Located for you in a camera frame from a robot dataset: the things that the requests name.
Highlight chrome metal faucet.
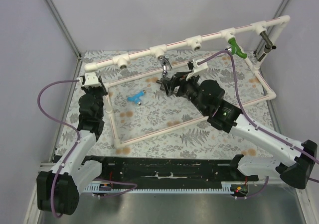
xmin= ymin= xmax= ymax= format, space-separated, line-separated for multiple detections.
xmin=159 ymin=55 xmax=172 ymax=78

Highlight floral patterned table mat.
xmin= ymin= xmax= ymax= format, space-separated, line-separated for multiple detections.
xmin=54 ymin=50 xmax=273 ymax=159

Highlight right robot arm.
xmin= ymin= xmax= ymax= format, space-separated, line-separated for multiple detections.
xmin=159 ymin=72 xmax=318 ymax=189

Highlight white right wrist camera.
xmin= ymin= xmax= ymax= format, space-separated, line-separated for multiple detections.
xmin=186 ymin=58 xmax=208 ymax=80

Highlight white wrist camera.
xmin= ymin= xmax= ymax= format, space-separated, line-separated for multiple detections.
xmin=186 ymin=58 xmax=208 ymax=80
xmin=77 ymin=72 xmax=102 ymax=88

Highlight green plastic faucet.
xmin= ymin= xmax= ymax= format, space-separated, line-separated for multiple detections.
xmin=226 ymin=37 xmax=248 ymax=59

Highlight dark bronze long faucet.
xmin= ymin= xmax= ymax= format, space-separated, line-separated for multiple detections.
xmin=156 ymin=78 xmax=167 ymax=92

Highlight dark bronze installed faucet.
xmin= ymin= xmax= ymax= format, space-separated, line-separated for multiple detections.
xmin=258 ymin=31 xmax=277 ymax=62

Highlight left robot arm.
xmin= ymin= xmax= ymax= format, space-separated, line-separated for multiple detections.
xmin=36 ymin=72 xmax=108 ymax=218

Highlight blue plastic faucet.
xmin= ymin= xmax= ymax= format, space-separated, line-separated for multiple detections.
xmin=127 ymin=90 xmax=145 ymax=106

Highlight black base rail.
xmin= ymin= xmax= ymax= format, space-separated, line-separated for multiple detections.
xmin=84 ymin=155 xmax=258 ymax=188

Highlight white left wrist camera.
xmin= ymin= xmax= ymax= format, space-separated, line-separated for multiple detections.
xmin=77 ymin=72 xmax=102 ymax=88

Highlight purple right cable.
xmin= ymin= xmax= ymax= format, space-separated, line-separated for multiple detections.
xmin=196 ymin=50 xmax=319 ymax=199

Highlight white PVC pipe frame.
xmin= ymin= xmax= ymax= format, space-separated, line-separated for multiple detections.
xmin=84 ymin=14 xmax=291 ymax=150

